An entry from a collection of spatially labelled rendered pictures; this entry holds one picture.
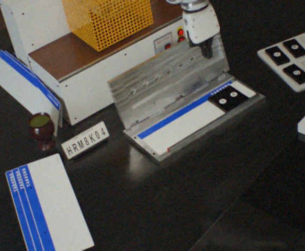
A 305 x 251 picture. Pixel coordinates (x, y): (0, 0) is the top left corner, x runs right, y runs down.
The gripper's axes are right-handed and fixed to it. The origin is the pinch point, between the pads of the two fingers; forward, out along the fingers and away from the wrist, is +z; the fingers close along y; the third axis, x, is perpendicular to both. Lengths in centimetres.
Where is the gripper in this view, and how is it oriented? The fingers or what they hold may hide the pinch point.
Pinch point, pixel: (206, 52)
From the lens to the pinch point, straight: 218.6
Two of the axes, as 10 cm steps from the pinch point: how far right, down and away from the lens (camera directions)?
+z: 2.6, 8.3, 5.0
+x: -5.4, -3.0, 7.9
